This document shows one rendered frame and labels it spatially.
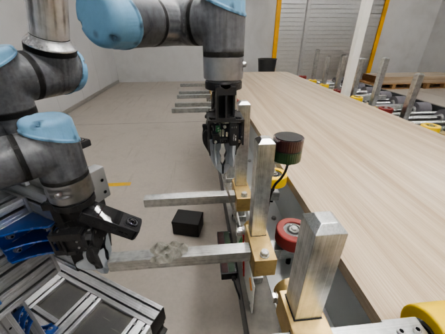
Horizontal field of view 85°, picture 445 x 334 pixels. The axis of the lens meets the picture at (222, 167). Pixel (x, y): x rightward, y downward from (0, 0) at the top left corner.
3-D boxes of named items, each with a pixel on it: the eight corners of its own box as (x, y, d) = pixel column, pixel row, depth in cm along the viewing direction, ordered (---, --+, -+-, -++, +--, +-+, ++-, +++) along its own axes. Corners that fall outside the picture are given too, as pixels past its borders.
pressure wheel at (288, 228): (277, 278, 56) (282, 241, 51) (267, 250, 63) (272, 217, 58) (310, 275, 57) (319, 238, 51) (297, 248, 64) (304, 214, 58)
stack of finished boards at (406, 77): (459, 82, 667) (463, 75, 659) (379, 83, 642) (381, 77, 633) (435, 77, 733) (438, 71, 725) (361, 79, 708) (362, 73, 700)
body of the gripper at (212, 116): (206, 149, 48) (204, 85, 42) (204, 134, 55) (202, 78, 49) (245, 148, 48) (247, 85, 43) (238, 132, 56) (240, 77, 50)
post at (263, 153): (246, 297, 69) (258, 140, 46) (244, 286, 72) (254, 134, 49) (258, 296, 69) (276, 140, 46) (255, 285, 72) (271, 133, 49)
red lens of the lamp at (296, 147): (277, 154, 46) (278, 143, 45) (269, 142, 52) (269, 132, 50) (307, 152, 47) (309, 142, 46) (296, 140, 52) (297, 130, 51)
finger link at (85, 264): (85, 273, 55) (73, 244, 51) (112, 271, 56) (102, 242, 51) (79, 285, 53) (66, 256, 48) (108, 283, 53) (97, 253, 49)
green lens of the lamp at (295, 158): (275, 165, 47) (277, 155, 46) (267, 152, 53) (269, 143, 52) (305, 164, 48) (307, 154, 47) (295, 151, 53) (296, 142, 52)
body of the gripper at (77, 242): (73, 232, 54) (55, 186, 48) (112, 229, 55) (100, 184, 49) (55, 260, 47) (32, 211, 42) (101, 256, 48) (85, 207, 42)
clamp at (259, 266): (253, 277, 54) (254, 261, 51) (242, 233, 66) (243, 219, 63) (277, 275, 54) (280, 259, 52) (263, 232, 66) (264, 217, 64)
